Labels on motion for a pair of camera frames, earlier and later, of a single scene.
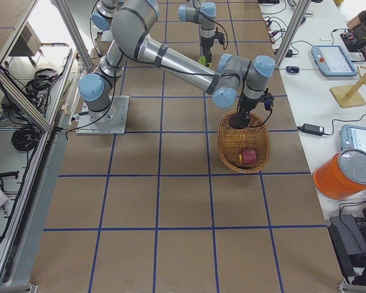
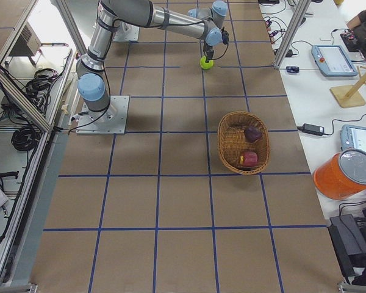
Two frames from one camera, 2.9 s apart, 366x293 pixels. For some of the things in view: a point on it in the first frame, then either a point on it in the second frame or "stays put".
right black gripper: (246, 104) → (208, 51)
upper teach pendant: (333, 60) stays put
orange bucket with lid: (345, 174) stays put
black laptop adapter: (312, 129) stays put
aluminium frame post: (301, 10) stays put
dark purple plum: (234, 121) → (252, 133)
